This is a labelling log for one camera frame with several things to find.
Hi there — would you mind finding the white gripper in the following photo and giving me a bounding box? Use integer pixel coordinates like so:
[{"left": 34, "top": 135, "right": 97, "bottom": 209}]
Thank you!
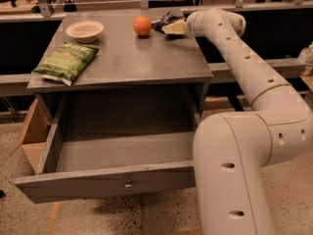
[{"left": 162, "top": 11, "right": 203, "bottom": 37}]

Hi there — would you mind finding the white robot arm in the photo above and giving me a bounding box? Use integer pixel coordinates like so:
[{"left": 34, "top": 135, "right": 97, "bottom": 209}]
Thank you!
[{"left": 186, "top": 9, "right": 313, "bottom": 235}]

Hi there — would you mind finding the green chip bag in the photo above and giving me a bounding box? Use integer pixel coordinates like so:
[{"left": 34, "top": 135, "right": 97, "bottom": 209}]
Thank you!
[{"left": 32, "top": 43, "right": 99, "bottom": 86}]

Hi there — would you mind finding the open grey top drawer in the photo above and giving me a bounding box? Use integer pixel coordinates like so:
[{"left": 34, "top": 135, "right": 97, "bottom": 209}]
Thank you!
[{"left": 15, "top": 99, "right": 195, "bottom": 203}]

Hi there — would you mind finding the round metal drawer knob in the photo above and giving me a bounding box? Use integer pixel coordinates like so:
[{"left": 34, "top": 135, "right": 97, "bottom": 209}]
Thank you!
[{"left": 124, "top": 183, "right": 133, "bottom": 191}]

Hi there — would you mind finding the orange fruit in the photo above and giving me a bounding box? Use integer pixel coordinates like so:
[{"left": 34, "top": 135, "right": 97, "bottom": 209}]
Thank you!
[{"left": 133, "top": 16, "right": 152, "bottom": 36}]

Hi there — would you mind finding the grey wooden cabinet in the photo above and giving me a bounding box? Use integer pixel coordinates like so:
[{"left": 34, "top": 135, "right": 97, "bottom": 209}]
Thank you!
[{"left": 27, "top": 9, "right": 212, "bottom": 135}]

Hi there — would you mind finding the beige paper bowl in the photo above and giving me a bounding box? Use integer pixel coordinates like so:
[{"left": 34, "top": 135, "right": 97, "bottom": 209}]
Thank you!
[{"left": 66, "top": 21, "right": 104, "bottom": 43}]

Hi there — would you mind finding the brown cardboard box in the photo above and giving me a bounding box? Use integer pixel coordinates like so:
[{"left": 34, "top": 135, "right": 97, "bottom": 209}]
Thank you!
[{"left": 10, "top": 99, "right": 51, "bottom": 171}]

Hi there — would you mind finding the grey wall ledge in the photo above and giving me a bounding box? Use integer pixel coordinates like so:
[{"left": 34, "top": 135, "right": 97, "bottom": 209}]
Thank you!
[{"left": 0, "top": 58, "right": 313, "bottom": 97}]

